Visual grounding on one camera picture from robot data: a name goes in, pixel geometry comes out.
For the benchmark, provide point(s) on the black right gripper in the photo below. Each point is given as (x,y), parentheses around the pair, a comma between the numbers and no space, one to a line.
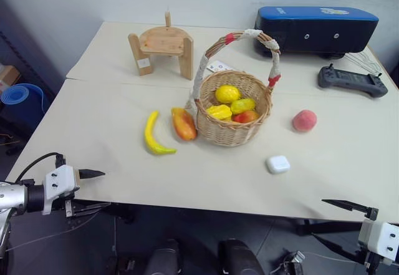
(375,257)

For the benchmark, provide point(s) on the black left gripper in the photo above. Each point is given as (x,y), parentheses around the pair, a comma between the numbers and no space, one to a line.
(60,203)

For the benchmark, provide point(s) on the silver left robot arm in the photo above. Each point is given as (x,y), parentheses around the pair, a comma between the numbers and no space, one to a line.
(12,195)

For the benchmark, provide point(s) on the metal clamp part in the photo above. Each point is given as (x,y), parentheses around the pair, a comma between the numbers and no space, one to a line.
(293,259)

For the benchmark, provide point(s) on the yellow banana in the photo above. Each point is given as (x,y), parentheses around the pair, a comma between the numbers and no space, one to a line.
(149,134)

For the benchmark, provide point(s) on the white earbud case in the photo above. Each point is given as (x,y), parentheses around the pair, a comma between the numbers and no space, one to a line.
(277,164)

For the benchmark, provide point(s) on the dark rounded shape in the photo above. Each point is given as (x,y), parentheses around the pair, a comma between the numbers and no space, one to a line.
(163,256)
(238,256)

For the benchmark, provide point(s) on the pink peach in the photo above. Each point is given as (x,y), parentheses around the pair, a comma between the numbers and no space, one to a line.
(305,120)

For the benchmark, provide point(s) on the orange mango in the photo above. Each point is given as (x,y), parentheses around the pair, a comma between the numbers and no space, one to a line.
(184,125)

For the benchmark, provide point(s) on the blue rolled foam mat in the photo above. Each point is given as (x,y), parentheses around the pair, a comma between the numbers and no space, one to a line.
(22,100)

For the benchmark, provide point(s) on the brown cardboard box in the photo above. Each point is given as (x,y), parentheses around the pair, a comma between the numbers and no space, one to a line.
(7,75)

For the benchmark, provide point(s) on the red orange apple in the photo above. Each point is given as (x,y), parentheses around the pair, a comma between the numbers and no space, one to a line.
(246,117)

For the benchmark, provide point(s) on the grey handheld controller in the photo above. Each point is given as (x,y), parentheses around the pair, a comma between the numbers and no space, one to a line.
(349,80)

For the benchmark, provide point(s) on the yellow bell pepper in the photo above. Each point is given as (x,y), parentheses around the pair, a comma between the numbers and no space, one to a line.
(218,112)

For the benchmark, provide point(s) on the yellow-green mango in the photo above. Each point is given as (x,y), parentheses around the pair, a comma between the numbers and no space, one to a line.
(243,106)

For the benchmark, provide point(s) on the wooden stand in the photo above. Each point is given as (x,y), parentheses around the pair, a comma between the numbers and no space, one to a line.
(162,41)

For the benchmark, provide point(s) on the yellow lemon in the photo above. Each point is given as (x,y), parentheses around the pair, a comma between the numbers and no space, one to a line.
(227,93)

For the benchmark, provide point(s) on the white printed card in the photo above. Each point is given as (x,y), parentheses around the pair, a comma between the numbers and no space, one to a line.
(218,66)

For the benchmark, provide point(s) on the blue and black padded case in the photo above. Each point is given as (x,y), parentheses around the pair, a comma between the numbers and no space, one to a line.
(311,35)

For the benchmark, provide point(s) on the black table frame bar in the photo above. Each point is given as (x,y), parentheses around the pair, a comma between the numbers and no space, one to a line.
(327,226)

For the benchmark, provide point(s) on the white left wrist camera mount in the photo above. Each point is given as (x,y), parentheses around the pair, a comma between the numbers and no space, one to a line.
(59,178)

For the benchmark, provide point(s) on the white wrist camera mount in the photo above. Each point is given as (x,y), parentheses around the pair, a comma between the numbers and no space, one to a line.
(59,178)
(381,237)

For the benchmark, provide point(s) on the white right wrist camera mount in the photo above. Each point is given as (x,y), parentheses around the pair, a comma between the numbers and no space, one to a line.
(381,237)

